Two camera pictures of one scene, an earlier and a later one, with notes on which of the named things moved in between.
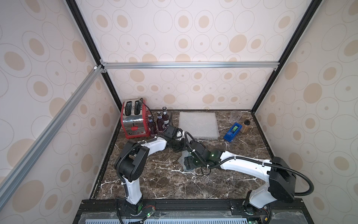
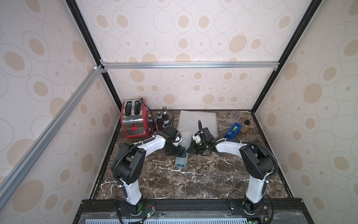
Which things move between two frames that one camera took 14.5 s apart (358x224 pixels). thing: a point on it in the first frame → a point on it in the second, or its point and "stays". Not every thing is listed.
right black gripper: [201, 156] → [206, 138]
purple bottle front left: [152, 127] stays
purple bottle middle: [160, 124] stays
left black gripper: [182, 145] stays
